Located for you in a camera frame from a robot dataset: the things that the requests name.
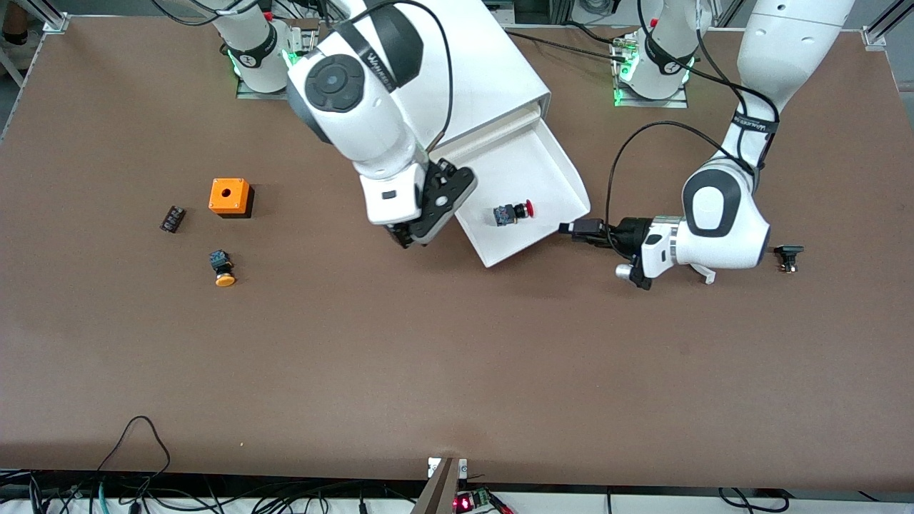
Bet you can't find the red push button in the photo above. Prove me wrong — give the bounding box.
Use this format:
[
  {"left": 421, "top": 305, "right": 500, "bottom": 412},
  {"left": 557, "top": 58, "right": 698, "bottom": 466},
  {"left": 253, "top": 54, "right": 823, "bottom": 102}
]
[{"left": 493, "top": 200, "right": 535, "bottom": 228}]

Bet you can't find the white plastic drawer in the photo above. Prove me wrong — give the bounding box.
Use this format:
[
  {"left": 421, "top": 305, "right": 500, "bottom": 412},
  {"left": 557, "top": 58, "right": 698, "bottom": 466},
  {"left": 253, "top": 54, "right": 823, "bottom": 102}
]
[
  {"left": 446, "top": 102, "right": 542, "bottom": 154},
  {"left": 443, "top": 118, "right": 592, "bottom": 268}
]

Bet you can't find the white drawer cabinet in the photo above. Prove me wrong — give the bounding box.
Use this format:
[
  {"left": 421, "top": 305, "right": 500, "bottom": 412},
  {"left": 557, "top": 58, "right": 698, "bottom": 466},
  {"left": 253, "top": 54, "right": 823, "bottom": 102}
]
[{"left": 400, "top": 0, "right": 552, "bottom": 161}]

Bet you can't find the orange push button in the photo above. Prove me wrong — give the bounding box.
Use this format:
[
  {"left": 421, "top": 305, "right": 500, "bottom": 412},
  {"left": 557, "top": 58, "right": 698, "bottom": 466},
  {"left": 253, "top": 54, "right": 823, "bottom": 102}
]
[{"left": 209, "top": 249, "right": 237, "bottom": 288}]

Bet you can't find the orange box with hole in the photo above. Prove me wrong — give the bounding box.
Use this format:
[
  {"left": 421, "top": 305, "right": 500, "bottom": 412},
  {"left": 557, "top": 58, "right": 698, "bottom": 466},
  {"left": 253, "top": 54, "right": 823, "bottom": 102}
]
[{"left": 209, "top": 178, "right": 255, "bottom": 219}]

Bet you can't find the circuit board with red display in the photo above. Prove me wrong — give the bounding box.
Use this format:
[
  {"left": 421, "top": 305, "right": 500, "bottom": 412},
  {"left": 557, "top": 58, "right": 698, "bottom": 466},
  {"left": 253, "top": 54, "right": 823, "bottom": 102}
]
[{"left": 453, "top": 488, "right": 513, "bottom": 514}]

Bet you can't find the aluminium corner profile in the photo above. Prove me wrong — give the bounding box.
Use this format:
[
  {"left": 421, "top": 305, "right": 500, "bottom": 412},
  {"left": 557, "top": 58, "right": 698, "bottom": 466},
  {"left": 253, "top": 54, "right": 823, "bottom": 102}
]
[
  {"left": 25, "top": 0, "right": 72, "bottom": 35},
  {"left": 862, "top": 0, "right": 914, "bottom": 49}
]

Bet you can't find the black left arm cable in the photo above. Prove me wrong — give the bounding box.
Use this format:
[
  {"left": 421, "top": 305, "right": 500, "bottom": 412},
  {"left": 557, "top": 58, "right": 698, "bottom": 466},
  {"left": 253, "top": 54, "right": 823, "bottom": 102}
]
[{"left": 606, "top": 0, "right": 780, "bottom": 240}]

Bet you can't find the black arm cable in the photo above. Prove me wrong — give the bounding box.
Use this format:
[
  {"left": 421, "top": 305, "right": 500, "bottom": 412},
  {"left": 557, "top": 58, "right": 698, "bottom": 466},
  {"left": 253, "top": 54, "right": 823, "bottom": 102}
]
[
  {"left": 336, "top": 0, "right": 455, "bottom": 154},
  {"left": 606, "top": 0, "right": 780, "bottom": 240}
]

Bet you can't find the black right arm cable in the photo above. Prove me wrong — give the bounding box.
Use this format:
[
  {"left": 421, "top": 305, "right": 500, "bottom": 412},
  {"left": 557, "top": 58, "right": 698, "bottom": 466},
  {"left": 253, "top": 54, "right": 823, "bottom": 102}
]
[{"left": 336, "top": 0, "right": 455, "bottom": 154}]

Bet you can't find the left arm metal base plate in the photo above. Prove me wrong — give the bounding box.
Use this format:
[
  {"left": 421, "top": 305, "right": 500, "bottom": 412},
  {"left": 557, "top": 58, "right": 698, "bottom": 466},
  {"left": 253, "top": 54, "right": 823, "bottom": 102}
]
[{"left": 613, "top": 36, "right": 690, "bottom": 109}]

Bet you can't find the black cable on table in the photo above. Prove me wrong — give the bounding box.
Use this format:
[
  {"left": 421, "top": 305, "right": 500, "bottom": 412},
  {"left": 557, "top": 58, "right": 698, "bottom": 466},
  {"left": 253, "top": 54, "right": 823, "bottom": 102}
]
[{"left": 503, "top": 29, "right": 633, "bottom": 65}]

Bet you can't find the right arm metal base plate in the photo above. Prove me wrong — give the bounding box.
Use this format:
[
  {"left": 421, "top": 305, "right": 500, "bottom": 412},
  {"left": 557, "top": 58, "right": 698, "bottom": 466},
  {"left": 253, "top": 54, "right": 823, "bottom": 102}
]
[{"left": 236, "top": 68, "right": 295, "bottom": 101}]

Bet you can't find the camera mount post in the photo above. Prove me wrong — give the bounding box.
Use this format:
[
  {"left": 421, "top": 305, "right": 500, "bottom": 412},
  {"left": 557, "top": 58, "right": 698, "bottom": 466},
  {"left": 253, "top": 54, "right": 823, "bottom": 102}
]
[{"left": 411, "top": 457, "right": 468, "bottom": 514}]

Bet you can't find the coiled black cable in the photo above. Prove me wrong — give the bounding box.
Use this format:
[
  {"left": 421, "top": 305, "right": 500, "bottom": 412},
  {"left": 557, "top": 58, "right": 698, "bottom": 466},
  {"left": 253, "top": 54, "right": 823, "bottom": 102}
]
[{"left": 718, "top": 488, "right": 790, "bottom": 513}]

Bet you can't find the looped black cable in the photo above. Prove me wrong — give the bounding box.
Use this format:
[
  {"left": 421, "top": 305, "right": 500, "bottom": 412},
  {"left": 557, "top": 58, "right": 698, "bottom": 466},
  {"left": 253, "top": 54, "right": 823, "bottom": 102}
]
[{"left": 96, "top": 415, "right": 172, "bottom": 493}]

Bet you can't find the tangled black cable bundle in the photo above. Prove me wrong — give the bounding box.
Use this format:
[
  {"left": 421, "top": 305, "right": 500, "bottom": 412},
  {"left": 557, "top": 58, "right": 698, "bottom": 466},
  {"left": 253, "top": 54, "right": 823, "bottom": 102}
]
[{"left": 0, "top": 468, "right": 429, "bottom": 514}]

